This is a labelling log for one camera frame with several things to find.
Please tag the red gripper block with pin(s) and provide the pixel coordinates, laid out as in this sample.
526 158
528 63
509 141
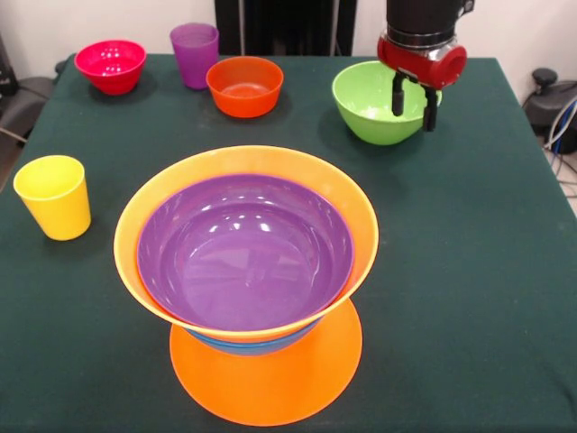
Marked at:
424 70

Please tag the green bowl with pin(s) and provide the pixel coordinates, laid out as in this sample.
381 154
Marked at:
365 90

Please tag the large orange bowl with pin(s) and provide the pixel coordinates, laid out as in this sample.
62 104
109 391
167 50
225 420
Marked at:
266 388
360 216

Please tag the wide purple bowl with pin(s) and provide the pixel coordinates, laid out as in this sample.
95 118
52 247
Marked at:
243 261

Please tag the opaque blue bowl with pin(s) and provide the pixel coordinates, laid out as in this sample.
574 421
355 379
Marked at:
252 348

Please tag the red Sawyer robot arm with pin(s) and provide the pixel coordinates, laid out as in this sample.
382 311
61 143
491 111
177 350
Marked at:
419 18

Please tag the small red-orange bowl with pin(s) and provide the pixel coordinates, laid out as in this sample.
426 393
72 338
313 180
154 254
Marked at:
245 85

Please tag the dark green tablecloth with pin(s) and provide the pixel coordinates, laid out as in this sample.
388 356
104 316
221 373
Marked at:
451 270

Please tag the purple cup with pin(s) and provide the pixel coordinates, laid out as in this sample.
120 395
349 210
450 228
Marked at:
195 54

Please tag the pink bowl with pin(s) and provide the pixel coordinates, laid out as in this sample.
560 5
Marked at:
110 67

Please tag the yellow cup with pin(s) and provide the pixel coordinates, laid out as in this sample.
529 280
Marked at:
56 207

